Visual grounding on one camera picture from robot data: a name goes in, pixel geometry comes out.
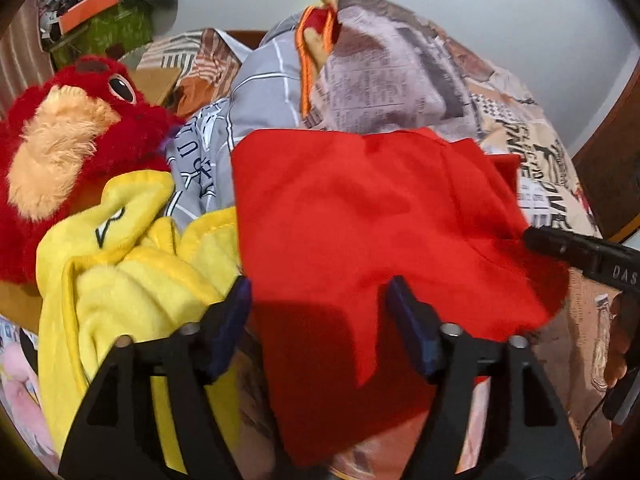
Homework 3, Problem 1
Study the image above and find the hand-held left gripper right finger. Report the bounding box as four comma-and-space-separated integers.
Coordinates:
385, 276, 584, 480

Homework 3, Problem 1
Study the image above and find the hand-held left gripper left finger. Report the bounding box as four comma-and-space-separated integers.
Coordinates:
59, 276, 254, 480

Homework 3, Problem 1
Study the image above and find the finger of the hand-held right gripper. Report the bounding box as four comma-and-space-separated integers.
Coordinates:
522, 225, 640, 292

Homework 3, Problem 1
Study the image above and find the red jacket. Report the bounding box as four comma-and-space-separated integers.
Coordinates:
230, 127, 572, 468

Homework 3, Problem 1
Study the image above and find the person's right hand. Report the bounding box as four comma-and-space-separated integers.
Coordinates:
604, 291, 640, 389

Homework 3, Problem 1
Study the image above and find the clear glass bottle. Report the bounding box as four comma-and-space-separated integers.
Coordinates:
591, 294, 615, 392

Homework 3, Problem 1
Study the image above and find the wooden door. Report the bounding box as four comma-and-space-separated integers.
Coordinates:
571, 72, 640, 247

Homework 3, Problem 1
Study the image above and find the yellow fleece blanket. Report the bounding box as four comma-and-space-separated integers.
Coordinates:
35, 170, 282, 477

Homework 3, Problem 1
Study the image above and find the pink plush toy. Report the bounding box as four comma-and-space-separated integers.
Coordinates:
0, 337, 57, 463

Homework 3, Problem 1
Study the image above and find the grey striped bedding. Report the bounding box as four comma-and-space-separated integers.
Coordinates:
165, 12, 313, 233

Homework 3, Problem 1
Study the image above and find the red plush toy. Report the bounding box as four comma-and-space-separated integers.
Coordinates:
0, 55, 187, 287

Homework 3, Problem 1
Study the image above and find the brown cardboard piece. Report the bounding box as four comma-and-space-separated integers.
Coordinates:
131, 66, 182, 107

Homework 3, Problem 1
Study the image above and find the newspaper print blanket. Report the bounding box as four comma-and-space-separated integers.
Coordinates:
137, 0, 617, 480

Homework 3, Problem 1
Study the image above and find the orange trimmed red cloth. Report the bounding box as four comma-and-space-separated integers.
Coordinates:
295, 0, 347, 117

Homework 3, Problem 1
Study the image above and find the green box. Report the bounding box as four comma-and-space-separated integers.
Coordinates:
50, 2, 155, 70

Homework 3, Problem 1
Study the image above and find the striped curtain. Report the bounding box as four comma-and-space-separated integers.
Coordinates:
0, 0, 57, 122

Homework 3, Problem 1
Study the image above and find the orange box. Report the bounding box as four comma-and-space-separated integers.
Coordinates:
56, 0, 122, 34

